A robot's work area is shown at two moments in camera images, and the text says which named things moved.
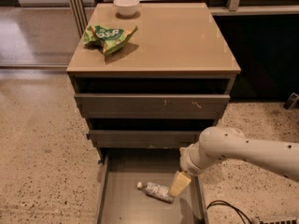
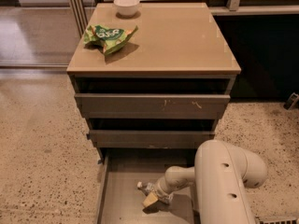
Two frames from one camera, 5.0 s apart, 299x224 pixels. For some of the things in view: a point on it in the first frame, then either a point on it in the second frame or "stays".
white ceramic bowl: x=126 y=6 stays
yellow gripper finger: x=179 y=184 to x=149 y=200
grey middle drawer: x=142 y=138 stays
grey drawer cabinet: x=148 y=100 stays
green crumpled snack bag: x=110 y=40 stays
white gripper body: x=186 y=162 to x=161 y=188
